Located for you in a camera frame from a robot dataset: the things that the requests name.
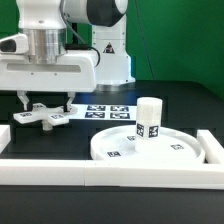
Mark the white left fence bar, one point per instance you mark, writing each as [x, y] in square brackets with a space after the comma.
[5, 136]

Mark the white cross-shaped table base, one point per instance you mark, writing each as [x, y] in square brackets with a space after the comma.
[49, 117]

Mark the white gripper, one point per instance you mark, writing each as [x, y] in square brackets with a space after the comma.
[73, 72]

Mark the white fence bar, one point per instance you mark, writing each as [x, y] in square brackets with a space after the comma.
[213, 149]
[101, 173]
[5, 136]

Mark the white marker sheet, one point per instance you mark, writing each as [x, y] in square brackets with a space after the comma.
[104, 112]

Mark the white round table top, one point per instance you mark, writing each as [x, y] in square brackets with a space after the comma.
[166, 146]

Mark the white front fence bar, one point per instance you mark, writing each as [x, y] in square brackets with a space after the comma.
[101, 173]

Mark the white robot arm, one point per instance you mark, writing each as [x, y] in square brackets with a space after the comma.
[66, 46]

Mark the white right fence bar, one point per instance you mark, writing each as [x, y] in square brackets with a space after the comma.
[213, 149]

